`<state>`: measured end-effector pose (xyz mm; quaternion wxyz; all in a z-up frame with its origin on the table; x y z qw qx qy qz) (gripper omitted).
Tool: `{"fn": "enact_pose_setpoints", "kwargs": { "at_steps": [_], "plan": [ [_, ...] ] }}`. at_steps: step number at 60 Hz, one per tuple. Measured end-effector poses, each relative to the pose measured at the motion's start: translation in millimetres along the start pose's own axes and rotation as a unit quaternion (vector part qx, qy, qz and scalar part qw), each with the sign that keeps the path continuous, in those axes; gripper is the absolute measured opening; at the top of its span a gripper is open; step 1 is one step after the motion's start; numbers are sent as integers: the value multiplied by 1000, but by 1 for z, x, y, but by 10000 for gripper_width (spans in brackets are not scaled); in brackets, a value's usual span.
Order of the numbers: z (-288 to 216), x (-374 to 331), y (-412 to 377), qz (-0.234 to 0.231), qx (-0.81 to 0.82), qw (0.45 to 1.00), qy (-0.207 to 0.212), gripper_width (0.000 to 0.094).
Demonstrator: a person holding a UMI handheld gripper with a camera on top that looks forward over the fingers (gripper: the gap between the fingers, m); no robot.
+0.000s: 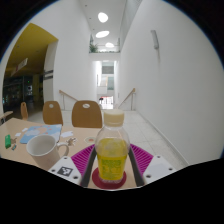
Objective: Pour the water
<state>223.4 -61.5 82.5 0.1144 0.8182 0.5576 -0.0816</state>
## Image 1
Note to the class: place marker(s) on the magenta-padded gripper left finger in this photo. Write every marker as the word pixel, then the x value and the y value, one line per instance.
pixel 65 170

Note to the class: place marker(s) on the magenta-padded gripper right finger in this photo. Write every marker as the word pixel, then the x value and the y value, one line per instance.
pixel 158 168

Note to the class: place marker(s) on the yellow drink bottle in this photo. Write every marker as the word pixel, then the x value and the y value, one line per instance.
pixel 112 153

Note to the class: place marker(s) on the white paper cup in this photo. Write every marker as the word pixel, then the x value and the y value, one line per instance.
pixel 43 153

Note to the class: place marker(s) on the flat round red coaster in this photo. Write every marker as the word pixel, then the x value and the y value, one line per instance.
pixel 96 180

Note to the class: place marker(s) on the colourful printed placemat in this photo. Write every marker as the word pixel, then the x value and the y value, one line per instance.
pixel 41 131

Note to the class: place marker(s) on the wooden chair with oval hole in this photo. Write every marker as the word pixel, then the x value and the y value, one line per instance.
pixel 24 111
pixel 86 116
pixel 52 115

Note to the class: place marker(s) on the wooden stair handrail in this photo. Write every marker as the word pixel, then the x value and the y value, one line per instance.
pixel 128 95
pixel 66 95

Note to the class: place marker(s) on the light wooden side table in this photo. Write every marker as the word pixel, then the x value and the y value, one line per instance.
pixel 5 115

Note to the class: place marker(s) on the shop shelf unit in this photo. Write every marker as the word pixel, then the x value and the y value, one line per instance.
pixel 13 91

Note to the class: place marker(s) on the hanging white and red sign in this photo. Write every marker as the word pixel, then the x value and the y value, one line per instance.
pixel 20 65

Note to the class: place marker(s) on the green balcony plant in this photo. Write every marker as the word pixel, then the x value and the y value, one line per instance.
pixel 93 48

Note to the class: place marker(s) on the round ceiling lights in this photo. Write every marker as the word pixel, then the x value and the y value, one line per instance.
pixel 102 34

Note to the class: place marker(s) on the dark wall sign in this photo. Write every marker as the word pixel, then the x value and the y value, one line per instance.
pixel 48 74

